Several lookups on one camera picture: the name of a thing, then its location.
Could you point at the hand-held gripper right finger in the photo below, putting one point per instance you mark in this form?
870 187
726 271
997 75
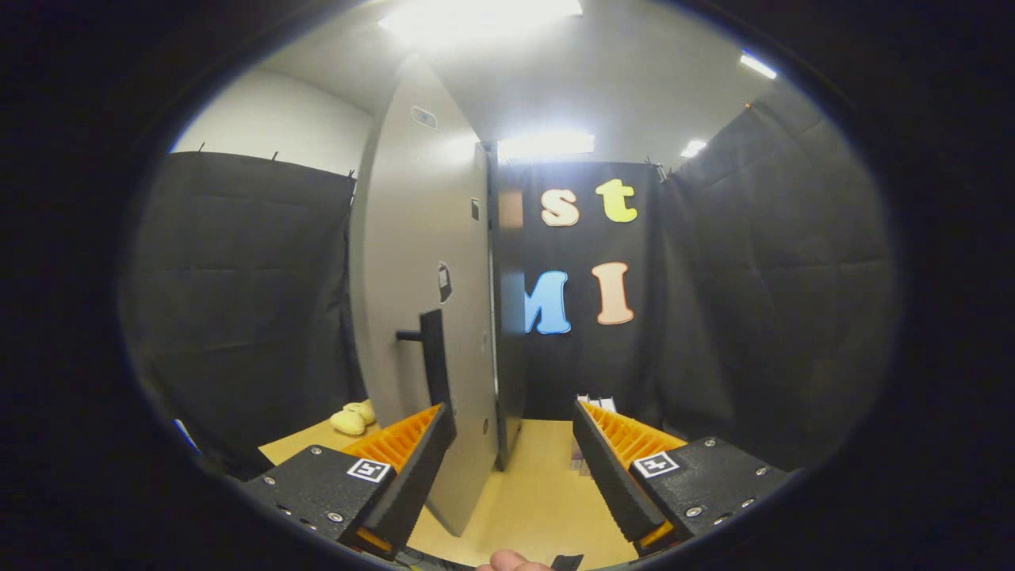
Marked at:
609 476

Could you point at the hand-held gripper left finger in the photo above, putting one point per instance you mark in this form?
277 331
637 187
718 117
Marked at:
420 476

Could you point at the yellow plush toy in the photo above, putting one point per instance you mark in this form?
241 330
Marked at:
353 418

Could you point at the dark grey cabinet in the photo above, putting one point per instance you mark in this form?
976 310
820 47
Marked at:
507 357

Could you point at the black backdrop cloth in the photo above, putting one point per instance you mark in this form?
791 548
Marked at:
753 301

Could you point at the small ceiling light panel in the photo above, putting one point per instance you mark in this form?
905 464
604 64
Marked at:
693 148

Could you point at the long ceiling light panel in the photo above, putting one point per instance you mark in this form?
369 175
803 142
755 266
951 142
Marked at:
757 65

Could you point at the large ceiling light panel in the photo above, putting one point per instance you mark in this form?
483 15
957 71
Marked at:
476 16

